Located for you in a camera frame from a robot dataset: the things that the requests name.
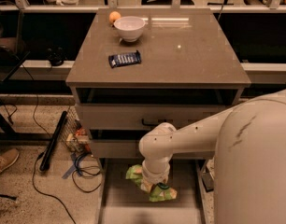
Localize green rice chip bag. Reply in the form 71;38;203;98
125;164;178;203

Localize grey drawer cabinet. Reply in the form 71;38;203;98
65;7;252;161

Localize grey middle drawer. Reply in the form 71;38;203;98
90;130;217;159

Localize wire basket with items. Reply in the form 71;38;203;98
60;106;91;153

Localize grey top drawer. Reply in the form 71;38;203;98
75;104;227;130

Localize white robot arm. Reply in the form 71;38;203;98
139;90;286;224

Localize blue cable loop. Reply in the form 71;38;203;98
62;152;92;179

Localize tan shoe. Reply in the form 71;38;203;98
0;148;20;174

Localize black long bar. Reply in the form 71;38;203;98
39;111;67;172

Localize blue snack bar wrapper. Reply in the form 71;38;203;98
108;50;141;68

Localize white ceramic bowl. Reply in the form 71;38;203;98
114;16;145;42

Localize orange fruit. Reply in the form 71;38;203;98
109;11;121;24

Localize black floor cable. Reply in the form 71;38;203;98
32;151;78;224

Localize black power adapter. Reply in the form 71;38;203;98
202;173;214;192

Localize grey open bottom drawer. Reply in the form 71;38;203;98
98;159;214;224

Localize black headphones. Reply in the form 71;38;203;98
47;48;65;66

